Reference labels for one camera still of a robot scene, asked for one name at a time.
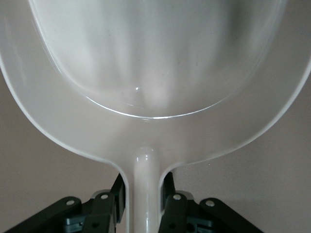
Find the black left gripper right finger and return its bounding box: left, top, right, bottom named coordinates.
left=157, top=171, right=264, bottom=233

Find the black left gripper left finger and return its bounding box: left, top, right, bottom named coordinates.
left=0, top=172, right=126, bottom=233

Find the beige plastic dustpan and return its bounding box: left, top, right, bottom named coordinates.
left=0, top=0, right=311, bottom=233

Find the brown table mat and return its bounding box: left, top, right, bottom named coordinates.
left=0, top=60, right=311, bottom=233

